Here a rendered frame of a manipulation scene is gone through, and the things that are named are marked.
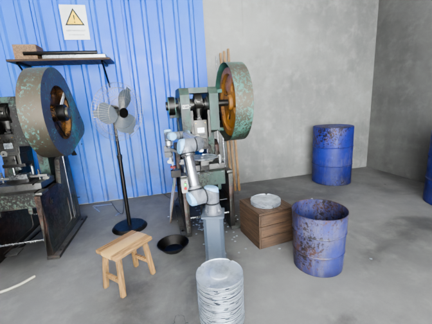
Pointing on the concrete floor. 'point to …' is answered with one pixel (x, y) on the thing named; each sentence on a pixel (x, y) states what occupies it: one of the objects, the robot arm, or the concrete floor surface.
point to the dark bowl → (173, 243)
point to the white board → (172, 198)
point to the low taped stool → (126, 245)
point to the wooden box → (266, 224)
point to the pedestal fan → (115, 112)
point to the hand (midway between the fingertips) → (173, 164)
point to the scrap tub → (319, 236)
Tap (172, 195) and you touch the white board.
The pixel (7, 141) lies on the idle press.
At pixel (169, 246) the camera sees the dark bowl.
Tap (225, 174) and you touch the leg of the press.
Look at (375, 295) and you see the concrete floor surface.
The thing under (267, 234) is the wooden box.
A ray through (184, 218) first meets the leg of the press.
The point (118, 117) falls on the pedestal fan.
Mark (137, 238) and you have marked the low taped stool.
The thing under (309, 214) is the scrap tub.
